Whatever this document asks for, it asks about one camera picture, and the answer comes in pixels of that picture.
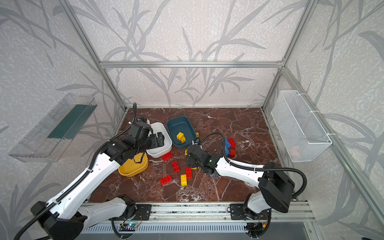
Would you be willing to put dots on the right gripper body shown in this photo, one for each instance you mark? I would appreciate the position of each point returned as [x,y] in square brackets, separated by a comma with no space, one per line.
[190,156]

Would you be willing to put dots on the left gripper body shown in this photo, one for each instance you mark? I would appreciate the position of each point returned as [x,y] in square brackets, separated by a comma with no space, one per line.
[154,140]

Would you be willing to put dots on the red lego brick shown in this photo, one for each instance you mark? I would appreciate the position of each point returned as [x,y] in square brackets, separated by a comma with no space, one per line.
[176,167]
[166,180]
[189,173]
[167,156]

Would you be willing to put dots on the yellow lego brick front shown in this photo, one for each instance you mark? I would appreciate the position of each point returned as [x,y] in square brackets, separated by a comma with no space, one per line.
[184,180]

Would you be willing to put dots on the yellow plastic bin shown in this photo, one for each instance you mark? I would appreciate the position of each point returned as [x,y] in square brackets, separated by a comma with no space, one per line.
[133,167]

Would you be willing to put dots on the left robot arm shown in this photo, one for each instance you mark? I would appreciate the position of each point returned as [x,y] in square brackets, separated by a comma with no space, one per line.
[63,217]

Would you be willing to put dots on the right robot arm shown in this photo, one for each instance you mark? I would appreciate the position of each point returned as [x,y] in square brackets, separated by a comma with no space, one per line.
[277,186]

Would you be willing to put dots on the white plastic bin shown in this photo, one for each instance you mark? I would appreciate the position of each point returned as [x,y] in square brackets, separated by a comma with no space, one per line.
[159,152]

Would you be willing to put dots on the blue lego cluster far right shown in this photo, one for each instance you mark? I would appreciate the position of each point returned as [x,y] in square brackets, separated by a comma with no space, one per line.
[227,147]

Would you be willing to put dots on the teal plastic bin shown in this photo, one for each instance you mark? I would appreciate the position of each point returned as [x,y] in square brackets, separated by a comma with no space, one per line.
[182,125]

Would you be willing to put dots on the red lego far right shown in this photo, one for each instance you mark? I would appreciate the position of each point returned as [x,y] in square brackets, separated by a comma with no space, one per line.
[232,142]

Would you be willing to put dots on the aluminium front rail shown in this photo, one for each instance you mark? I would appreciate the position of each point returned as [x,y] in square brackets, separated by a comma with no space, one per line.
[219,212]

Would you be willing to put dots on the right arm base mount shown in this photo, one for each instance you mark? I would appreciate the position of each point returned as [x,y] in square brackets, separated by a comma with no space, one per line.
[241,213]

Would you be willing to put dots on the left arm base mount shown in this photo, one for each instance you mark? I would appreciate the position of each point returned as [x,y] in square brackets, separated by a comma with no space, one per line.
[140,212]

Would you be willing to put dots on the clear plastic wall shelf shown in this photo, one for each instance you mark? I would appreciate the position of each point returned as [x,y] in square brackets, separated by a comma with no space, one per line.
[50,138]

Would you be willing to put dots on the white wire wall basket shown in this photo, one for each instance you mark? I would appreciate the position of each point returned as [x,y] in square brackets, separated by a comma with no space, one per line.
[302,133]

